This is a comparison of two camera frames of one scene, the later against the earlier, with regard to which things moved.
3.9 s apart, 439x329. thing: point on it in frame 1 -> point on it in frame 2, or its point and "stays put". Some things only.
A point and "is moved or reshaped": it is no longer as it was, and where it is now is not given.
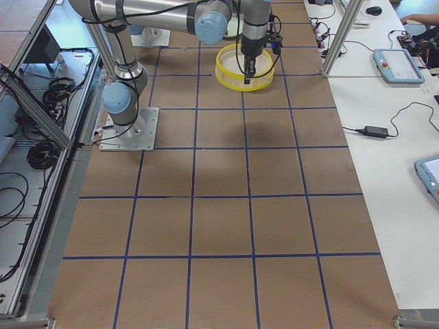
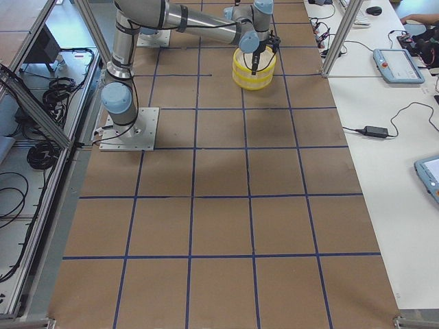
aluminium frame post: x=354 y=7 stays put
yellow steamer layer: x=229 y=69 is moved or reshaped
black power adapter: x=374 y=131 stays put
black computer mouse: x=374 y=10 stays put
